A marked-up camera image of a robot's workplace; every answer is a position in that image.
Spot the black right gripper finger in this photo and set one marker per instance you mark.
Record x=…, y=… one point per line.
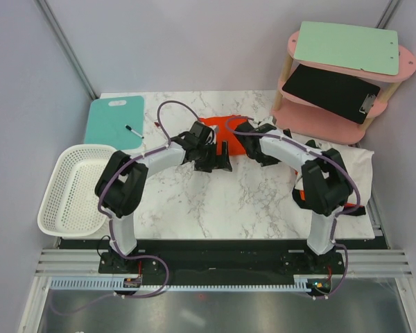
x=287, y=133
x=267, y=161

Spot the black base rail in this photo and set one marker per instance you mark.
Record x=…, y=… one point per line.
x=222, y=261

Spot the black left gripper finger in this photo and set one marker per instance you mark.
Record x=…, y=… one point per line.
x=206, y=165
x=225, y=163

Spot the teal cutting board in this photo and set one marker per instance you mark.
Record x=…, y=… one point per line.
x=107, y=119

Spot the white cloth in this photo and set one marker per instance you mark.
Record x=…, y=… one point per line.
x=358, y=163

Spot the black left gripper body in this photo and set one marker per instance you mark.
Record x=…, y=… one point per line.
x=209, y=149

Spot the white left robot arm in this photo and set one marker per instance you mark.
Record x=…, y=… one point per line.
x=121, y=185

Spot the shirts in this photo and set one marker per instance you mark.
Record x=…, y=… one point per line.
x=324, y=202

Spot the white cable duct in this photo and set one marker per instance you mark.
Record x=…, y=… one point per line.
x=123, y=284

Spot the black clipboard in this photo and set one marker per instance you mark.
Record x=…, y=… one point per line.
x=344, y=95

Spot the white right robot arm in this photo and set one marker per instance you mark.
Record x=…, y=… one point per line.
x=319, y=170

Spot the pink three tier shelf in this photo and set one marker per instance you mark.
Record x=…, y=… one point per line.
x=306, y=119

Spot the black marker pen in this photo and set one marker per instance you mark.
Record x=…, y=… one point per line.
x=134, y=131

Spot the white plastic basket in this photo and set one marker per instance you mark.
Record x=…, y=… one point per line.
x=69, y=206

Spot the orange t shirt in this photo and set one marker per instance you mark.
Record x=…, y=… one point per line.
x=223, y=134

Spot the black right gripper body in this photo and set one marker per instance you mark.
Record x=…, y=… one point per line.
x=251, y=155

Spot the mint green board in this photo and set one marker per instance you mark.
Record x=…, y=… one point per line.
x=353, y=47

